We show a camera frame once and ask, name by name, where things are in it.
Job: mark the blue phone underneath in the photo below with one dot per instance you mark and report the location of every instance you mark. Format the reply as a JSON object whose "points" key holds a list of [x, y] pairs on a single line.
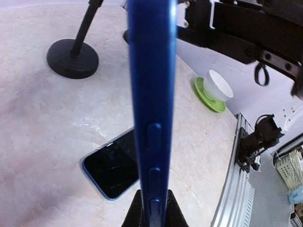
{"points": [[113, 167]]}

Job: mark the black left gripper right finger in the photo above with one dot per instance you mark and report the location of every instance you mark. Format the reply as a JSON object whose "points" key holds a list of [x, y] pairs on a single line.
{"points": [[174, 216]]}

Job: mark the black pole stand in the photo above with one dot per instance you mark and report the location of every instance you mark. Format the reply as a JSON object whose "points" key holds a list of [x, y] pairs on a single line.
{"points": [[72, 58], [125, 36]]}

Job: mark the black phone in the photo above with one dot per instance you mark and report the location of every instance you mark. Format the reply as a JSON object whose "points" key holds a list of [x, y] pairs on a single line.
{"points": [[152, 35]]}

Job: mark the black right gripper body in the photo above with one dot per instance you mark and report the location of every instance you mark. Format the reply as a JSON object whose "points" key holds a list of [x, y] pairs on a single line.
{"points": [[269, 32]]}

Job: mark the white bowl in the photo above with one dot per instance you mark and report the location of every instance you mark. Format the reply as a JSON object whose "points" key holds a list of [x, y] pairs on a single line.
{"points": [[216, 87]]}

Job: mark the front aluminium rail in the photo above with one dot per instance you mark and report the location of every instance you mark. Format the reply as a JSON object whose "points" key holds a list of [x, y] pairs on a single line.
{"points": [[236, 202]]}

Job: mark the green plate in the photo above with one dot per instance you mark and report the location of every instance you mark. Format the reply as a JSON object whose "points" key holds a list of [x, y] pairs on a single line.
{"points": [[216, 106]]}

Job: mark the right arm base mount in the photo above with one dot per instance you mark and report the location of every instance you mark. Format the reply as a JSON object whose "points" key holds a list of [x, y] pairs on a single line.
{"points": [[249, 146]]}

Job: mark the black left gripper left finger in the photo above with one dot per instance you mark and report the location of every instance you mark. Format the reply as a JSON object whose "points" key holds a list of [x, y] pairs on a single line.
{"points": [[135, 214]]}

